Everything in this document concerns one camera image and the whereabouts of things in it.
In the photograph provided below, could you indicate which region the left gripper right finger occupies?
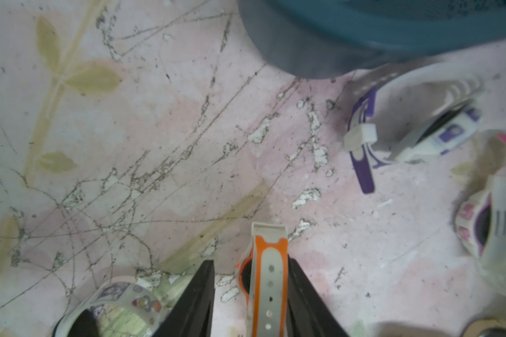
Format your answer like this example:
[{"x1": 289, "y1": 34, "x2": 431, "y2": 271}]
[{"x1": 285, "y1": 258, "x2": 349, "y2": 337}]

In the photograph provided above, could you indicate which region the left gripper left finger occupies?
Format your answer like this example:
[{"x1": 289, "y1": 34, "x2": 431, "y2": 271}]
[{"x1": 153, "y1": 260, "x2": 215, "y2": 337}]

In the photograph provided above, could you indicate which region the orange white watch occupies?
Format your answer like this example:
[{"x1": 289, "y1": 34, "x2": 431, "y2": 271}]
[{"x1": 236, "y1": 222, "x2": 289, "y2": 336}]

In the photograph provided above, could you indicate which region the pink white watch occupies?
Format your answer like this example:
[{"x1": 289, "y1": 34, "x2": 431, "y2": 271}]
[{"x1": 455, "y1": 131, "x2": 506, "y2": 296}]

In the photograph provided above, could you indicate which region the brown strap watch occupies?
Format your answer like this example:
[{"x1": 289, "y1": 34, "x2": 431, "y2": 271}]
[{"x1": 461, "y1": 318, "x2": 506, "y2": 337}]

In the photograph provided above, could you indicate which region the patterned white black watch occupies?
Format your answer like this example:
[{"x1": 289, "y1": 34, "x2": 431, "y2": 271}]
[{"x1": 51, "y1": 277, "x2": 167, "y2": 336}]

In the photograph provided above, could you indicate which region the purple white watch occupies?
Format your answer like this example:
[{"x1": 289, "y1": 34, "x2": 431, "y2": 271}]
[{"x1": 344, "y1": 63, "x2": 484, "y2": 195}]

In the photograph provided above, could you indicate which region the teal storage box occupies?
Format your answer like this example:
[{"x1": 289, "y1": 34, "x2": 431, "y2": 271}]
[{"x1": 238, "y1": 1, "x2": 506, "y2": 79}]

